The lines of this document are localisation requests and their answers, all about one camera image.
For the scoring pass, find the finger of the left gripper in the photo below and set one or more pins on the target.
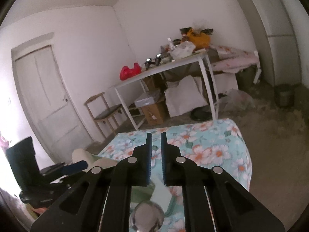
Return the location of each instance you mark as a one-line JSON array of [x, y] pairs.
[[74, 168]]

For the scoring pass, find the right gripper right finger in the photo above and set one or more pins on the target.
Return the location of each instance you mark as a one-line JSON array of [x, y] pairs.
[[213, 200]]

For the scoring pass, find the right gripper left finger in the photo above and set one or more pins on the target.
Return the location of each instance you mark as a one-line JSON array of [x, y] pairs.
[[100, 200]]

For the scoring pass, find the metal spoon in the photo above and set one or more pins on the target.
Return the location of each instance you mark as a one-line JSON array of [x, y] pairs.
[[147, 216]]

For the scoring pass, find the floral blue tablecloth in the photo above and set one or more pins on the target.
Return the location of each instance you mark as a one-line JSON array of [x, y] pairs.
[[208, 144]]

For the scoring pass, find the wooden chair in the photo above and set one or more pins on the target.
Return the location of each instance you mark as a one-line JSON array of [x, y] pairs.
[[107, 116]]

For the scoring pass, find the white door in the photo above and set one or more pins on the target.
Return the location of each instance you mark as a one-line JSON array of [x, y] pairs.
[[48, 105]]

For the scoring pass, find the cardboard box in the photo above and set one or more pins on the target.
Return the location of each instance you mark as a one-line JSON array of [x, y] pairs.
[[156, 114]]

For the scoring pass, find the red plastic bag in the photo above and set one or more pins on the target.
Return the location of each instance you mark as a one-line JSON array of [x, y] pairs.
[[127, 72]]

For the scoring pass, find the white sack under table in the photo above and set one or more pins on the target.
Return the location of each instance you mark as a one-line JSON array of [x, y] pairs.
[[184, 95]]

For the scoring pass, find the metal trash can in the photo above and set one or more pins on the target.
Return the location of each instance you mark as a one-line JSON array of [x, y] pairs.
[[284, 95]]

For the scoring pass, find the white side table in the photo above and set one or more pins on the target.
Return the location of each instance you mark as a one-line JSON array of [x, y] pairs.
[[201, 57]]

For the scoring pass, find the white plastic bag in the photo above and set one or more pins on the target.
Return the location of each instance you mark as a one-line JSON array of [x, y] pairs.
[[183, 50]]

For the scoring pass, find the orange plastic bag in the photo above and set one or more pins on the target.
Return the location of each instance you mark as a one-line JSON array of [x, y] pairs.
[[201, 40]]

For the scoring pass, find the grey refrigerator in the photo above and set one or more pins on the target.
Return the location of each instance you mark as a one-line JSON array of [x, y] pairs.
[[275, 40]]

